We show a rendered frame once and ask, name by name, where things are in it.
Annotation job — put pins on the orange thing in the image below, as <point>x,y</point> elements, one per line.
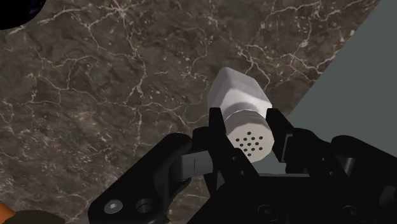
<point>4,214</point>

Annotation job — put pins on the white salt shaker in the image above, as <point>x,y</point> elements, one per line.
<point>240,99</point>

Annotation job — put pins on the dark brown rounded thing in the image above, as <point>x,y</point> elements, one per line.
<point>34,218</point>

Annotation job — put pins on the black round thing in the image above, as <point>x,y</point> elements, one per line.
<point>15,11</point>

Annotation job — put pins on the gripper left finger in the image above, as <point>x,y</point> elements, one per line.
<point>161,173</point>

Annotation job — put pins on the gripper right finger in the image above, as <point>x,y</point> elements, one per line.
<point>313,149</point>

